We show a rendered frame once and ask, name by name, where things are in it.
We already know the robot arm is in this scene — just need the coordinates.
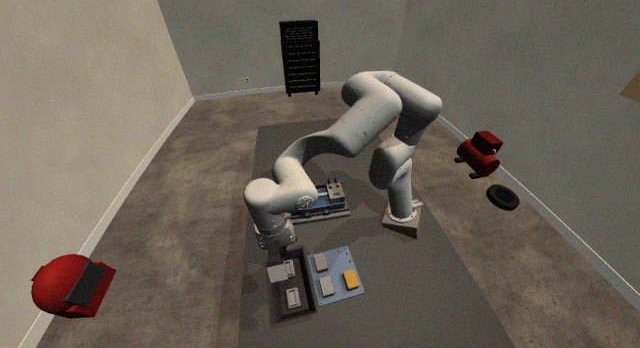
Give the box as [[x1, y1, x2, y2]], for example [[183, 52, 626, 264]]
[[243, 71, 442, 236]]

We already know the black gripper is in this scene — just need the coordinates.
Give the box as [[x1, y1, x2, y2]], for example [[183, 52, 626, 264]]
[[254, 218, 297, 257]]

